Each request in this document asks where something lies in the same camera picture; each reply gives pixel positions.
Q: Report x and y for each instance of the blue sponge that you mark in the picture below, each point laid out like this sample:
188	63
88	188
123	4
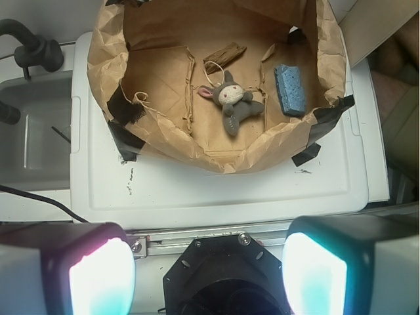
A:
290	90

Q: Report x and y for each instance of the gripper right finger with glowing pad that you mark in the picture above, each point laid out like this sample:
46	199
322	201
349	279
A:
352	264

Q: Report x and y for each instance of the small brown wood piece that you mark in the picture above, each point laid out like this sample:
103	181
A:
211	67

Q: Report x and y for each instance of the crumpled brown paper bag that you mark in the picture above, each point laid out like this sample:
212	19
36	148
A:
154	51

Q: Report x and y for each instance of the black octagonal mount plate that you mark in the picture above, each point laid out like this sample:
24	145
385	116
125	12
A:
220	276

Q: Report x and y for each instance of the black tape strip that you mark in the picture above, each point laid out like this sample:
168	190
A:
327	118
128	145

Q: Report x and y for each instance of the small black tape piece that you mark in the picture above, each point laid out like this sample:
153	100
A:
306	155

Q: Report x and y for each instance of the black tape strip right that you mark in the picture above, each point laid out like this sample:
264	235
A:
327	118

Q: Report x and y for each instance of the black faucet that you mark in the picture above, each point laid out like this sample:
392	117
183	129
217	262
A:
35	50

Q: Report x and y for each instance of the black tape strip left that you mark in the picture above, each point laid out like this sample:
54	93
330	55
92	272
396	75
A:
128	145

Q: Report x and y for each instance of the black tape patch inside bag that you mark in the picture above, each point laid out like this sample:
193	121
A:
123	110

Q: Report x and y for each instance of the grey sink basin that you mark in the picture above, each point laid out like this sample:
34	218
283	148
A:
35	151

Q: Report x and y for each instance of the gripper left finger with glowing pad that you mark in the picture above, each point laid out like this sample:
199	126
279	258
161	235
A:
66	268

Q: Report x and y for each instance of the grey plush bunny toy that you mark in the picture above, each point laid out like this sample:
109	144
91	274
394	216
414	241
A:
237	104

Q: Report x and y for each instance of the aluminium rail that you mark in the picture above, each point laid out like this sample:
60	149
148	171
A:
145	243

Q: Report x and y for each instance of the brown wood chip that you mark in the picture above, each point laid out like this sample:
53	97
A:
226	54

